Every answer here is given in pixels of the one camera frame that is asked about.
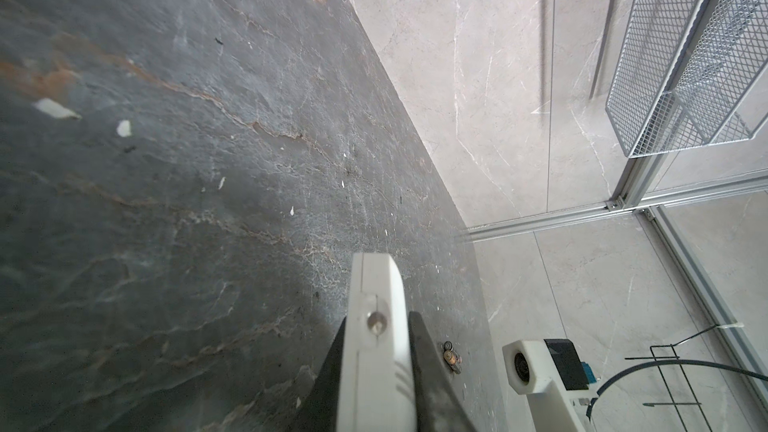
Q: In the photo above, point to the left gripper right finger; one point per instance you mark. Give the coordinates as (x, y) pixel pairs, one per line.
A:
(437, 406)

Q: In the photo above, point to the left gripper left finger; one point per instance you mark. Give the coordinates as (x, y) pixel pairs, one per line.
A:
(319, 410)

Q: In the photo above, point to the white remote control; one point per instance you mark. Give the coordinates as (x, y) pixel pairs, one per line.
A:
(376, 390)

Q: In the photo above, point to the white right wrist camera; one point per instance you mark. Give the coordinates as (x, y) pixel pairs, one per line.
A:
(551, 376)

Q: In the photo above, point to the black wire hook rack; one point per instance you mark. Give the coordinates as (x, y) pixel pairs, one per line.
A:
(677, 391)

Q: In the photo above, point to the white wire mesh basket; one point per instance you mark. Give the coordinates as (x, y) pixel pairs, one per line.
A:
(684, 71)

